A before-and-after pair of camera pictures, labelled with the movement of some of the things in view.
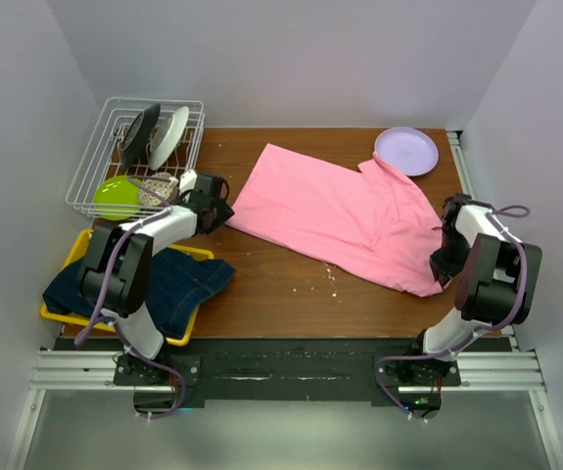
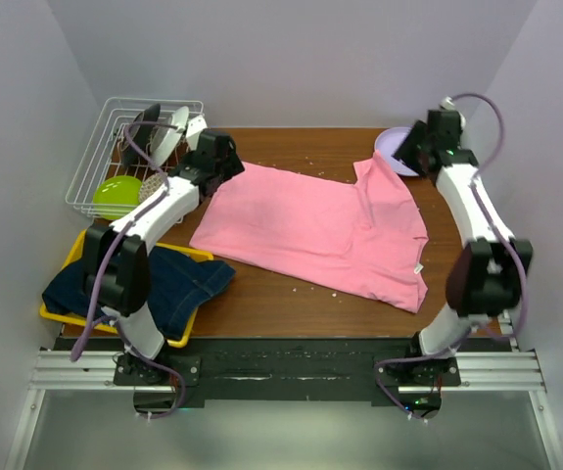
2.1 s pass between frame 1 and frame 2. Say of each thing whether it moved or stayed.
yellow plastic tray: stayed
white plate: stayed
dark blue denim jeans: stayed
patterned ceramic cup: stayed
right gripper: moved
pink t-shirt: moved
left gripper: moved
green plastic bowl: stayed
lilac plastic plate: stayed
